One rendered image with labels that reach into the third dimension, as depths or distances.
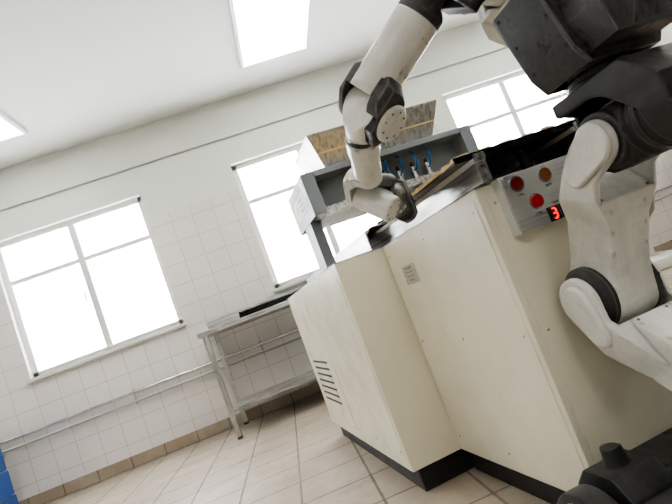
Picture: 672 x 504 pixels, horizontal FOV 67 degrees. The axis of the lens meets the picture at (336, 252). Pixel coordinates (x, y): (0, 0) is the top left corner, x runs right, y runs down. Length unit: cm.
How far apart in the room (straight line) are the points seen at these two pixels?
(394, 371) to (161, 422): 352
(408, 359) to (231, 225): 342
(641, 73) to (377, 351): 119
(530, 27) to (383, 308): 107
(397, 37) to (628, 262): 64
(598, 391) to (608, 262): 32
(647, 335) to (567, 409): 25
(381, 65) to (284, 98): 440
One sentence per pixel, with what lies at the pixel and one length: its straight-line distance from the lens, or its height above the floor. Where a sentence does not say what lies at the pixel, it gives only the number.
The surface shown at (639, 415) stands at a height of 22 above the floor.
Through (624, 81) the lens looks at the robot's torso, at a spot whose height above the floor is 88.
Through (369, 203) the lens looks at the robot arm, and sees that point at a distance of 120.
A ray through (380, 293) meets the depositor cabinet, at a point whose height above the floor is 68.
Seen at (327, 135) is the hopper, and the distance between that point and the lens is 195.
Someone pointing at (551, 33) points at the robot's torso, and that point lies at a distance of 104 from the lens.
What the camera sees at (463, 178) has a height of 87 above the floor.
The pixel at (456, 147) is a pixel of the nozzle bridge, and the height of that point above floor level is 112.
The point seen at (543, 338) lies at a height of 47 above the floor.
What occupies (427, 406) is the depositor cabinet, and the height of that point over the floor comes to 26.
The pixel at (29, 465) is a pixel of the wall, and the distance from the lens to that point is 550.
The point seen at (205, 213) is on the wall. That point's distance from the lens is 506.
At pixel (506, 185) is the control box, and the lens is 123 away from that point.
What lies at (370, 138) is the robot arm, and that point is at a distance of 102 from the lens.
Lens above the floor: 70
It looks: 6 degrees up
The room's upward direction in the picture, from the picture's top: 21 degrees counter-clockwise
